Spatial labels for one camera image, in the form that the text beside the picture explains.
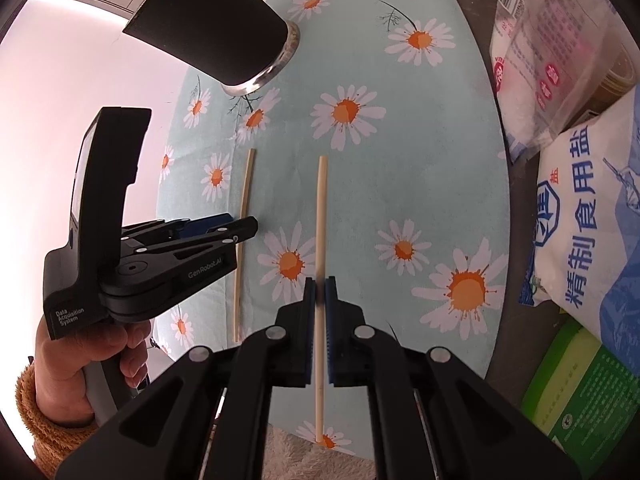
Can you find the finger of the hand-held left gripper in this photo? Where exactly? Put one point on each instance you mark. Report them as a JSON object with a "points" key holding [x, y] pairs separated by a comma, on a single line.
{"points": [[240, 230], [210, 221]]}

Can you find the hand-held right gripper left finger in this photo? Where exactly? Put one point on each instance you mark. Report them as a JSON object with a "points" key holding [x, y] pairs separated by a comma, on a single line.
{"points": [[310, 330]]}

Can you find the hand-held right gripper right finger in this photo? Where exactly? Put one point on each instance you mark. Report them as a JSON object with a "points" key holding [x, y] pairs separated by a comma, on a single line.
{"points": [[330, 330]]}

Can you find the single wooden chopstick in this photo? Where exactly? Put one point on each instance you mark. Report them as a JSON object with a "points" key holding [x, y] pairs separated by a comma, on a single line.
{"points": [[321, 210], [246, 185]]}

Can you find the black chopstick holder cup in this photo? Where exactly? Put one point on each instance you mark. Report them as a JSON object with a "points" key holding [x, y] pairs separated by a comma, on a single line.
{"points": [[215, 25]]}

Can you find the person's left forearm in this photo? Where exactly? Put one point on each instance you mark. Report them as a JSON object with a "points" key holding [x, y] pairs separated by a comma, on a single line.
{"points": [[40, 435]]}

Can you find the person's left hand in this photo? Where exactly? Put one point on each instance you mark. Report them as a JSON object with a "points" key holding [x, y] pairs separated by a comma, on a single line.
{"points": [[65, 370]]}

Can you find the white fluffy rug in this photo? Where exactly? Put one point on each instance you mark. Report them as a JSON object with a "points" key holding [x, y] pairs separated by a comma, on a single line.
{"points": [[295, 460]]}

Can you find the light blue daisy tablecloth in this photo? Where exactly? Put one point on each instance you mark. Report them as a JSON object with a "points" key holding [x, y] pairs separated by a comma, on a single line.
{"points": [[400, 185]]}

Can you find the green package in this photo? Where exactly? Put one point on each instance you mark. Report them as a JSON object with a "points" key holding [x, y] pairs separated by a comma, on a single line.
{"points": [[585, 400]]}

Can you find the blue and white salt bag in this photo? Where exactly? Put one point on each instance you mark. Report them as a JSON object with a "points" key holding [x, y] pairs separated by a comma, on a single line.
{"points": [[590, 220]]}

